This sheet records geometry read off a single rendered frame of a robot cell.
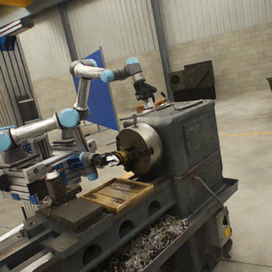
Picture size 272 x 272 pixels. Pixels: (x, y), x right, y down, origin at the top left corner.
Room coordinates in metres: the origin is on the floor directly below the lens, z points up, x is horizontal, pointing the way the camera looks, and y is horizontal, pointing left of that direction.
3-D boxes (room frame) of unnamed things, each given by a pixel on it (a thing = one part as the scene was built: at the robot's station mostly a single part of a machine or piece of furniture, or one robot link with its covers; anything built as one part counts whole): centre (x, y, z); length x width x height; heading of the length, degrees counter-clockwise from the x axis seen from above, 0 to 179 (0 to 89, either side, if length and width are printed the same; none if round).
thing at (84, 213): (1.30, 0.45, 0.95); 0.43 x 0.17 x 0.05; 43
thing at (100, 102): (8.53, 1.22, 1.18); 4.12 x 0.80 x 2.35; 22
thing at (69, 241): (1.26, 0.48, 0.90); 0.47 x 0.30 x 0.06; 43
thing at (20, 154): (1.77, 0.85, 1.21); 0.15 x 0.15 x 0.10
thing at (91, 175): (1.74, 0.36, 0.98); 0.11 x 0.08 x 0.11; 10
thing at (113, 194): (1.51, 0.20, 0.89); 0.36 x 0.30 x 0.04; 43
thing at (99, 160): (1.60, 0.26, 1.08); 0.12 x 0.09 x 0.08; 42
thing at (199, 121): (1.96, -0.26, 1.06); 0.59 x 0.48 x 0.39; 133
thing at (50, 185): (1.35, 0.48, 1.07); 0.07 x 0.07 x 0.10; 43
